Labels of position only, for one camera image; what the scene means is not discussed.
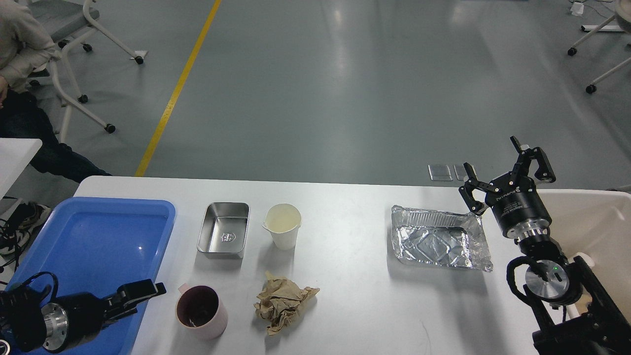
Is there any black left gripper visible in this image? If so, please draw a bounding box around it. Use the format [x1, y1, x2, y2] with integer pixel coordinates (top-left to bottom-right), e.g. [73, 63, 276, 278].
[41, 279, 167, 354]

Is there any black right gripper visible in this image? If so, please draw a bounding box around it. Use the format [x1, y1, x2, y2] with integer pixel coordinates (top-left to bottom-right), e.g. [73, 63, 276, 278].
[458, 136, 557, 240]

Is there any pink ceramic mug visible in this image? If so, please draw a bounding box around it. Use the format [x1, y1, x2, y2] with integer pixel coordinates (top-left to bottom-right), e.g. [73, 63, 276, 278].
[175, 284, 228, 340]

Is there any aluminium foil tray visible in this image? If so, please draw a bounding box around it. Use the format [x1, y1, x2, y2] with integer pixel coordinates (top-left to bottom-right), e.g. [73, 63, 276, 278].
[390, 205, 494, 272]

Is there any stainless steel rectangular container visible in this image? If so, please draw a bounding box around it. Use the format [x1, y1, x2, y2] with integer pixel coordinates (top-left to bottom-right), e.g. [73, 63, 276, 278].
[197, 202, 249, 259]

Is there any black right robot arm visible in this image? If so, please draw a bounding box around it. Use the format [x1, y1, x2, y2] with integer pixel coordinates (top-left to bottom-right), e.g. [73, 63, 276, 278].
[459, 136, 631, 355]

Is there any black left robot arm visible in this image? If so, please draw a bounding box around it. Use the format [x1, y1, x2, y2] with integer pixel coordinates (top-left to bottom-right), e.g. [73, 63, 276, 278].
[1, 272, 167, 354]

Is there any right floor socket plate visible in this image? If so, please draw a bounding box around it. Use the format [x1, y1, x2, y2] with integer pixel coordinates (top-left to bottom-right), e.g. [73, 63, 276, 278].
[453, 164, 477, 181]

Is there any floor socket plate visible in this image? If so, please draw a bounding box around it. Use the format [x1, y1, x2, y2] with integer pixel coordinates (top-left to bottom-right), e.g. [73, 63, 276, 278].
[453, 164, 477, 181]
[427, 164, 454, 182]

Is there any blue plastic tray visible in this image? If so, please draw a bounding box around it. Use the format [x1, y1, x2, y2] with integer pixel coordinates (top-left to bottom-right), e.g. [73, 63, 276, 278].
[7, 197, 176, 355]

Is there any left floor socket plate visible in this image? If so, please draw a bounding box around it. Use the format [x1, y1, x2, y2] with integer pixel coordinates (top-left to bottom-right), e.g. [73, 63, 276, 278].
[427, 164, 454, 182]

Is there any white plastic bin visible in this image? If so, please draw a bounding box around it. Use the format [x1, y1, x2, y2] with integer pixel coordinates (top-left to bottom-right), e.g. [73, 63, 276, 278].
[539, 189, 631, 320]

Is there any white paper cup in bin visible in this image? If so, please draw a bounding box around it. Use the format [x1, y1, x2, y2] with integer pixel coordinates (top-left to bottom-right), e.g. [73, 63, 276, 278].
[572, 252, 595, 268]

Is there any crumpled brown paper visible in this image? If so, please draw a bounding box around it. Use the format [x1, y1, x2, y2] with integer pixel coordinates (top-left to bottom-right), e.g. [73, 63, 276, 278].
[254, 271, 320, 337]

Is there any small white side table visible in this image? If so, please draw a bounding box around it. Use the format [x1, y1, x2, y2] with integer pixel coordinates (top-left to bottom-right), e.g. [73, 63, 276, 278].
[0, 138, 41, 197]

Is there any white chair legs right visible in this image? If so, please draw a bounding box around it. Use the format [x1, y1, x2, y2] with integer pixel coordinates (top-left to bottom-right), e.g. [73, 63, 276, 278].
[567, 0, 631, 94]

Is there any seated person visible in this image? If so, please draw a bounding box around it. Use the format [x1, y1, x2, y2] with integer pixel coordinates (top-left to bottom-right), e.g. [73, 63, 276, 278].
[0, 0, 111, 183]

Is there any grey office chair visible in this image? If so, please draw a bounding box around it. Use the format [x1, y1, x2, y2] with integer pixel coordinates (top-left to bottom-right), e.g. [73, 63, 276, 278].
[27, 0, 148, 142]

